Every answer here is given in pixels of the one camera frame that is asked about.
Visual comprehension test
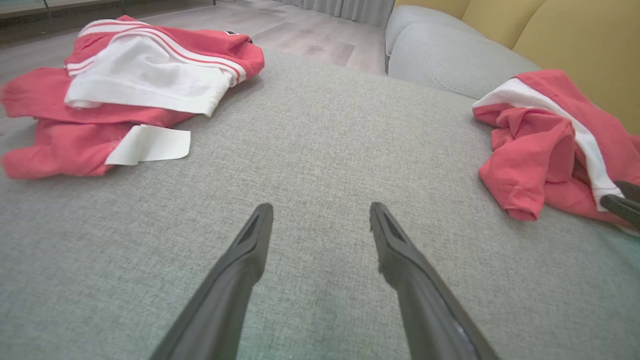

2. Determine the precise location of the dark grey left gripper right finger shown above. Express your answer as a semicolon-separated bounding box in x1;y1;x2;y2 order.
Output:
369;201;502;360

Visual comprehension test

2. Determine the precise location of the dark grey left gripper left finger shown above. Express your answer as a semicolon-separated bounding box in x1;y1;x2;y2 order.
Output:
150;202;275;360

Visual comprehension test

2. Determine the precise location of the red garment with white panel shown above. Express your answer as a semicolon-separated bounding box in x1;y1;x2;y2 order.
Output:
472;69;640;238

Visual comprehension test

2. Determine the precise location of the low TV cabinet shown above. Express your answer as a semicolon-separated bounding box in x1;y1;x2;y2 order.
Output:
0;0;217;31

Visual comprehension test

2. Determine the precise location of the grey curtain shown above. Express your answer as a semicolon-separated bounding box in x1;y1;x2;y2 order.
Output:
280;0;396;27

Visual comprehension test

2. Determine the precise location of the yellow sofa back cushion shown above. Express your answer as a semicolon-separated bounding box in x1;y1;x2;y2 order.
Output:
461;0;547;51
394;0;472;21
512;0;640;136

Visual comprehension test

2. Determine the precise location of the large grey sofa seat cushion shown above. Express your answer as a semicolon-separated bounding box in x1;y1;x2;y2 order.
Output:
0;47;640;360

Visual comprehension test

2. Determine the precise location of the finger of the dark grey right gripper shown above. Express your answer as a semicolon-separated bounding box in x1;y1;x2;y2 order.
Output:
600;194;640;231
614;180;640;202

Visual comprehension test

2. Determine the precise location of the red garment with white stripes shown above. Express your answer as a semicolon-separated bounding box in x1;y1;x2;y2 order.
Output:
0;15;266;181

